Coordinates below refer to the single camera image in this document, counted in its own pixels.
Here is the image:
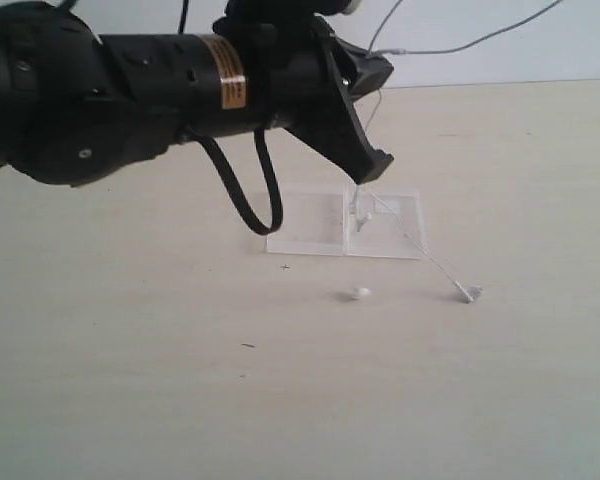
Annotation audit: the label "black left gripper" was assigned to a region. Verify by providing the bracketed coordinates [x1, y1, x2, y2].
[199, 9, 394, 184]

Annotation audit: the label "white wired earphones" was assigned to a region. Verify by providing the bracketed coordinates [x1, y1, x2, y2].
[349, 0, 562, 304]

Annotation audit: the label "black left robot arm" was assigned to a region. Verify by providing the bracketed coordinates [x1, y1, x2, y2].
[0, 1, 393, 187]

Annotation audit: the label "clear plastic hinged case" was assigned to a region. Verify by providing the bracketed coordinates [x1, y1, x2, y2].
[265, 184, 428, 260]

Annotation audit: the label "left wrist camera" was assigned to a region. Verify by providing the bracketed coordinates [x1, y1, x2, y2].
[225, 0, 362, 21]

